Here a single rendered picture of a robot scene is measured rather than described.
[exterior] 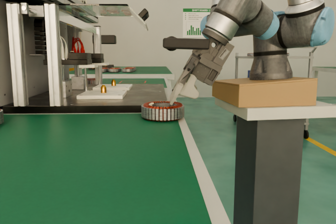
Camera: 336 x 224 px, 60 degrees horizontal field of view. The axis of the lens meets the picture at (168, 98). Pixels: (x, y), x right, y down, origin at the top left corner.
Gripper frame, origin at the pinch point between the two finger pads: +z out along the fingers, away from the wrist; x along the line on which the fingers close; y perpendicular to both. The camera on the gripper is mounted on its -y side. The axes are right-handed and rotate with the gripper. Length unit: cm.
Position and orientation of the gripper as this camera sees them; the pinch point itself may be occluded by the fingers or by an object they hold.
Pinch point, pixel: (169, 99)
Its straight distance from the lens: 75.4
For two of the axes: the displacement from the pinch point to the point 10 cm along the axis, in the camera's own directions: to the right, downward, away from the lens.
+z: -5.0, 8.5, 1.6
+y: 8.6, 5.0, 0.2
